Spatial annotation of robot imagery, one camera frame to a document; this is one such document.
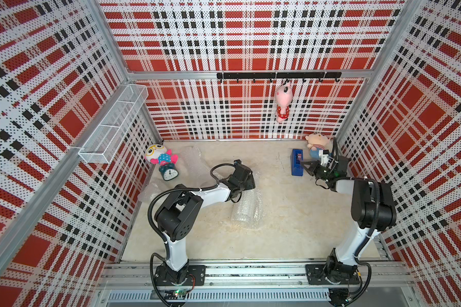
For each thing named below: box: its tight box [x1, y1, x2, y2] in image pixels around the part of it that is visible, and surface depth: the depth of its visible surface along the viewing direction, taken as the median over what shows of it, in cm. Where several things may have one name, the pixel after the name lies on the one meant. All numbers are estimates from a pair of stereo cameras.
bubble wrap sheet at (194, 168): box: [179, 145, 224, 187], surface depth 106 cm
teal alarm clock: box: [158, 163, 179, 182], surface depth 102 cm
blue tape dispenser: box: [290, 149, 305, 177], surface depth 107 cm
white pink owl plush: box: [144, 143, 179, 166], surface depth 110 cm
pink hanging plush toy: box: [274, 79, 293, 124], surface depth 95 cm
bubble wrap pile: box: [230, 188, 264, 230], surface depth 87 cm
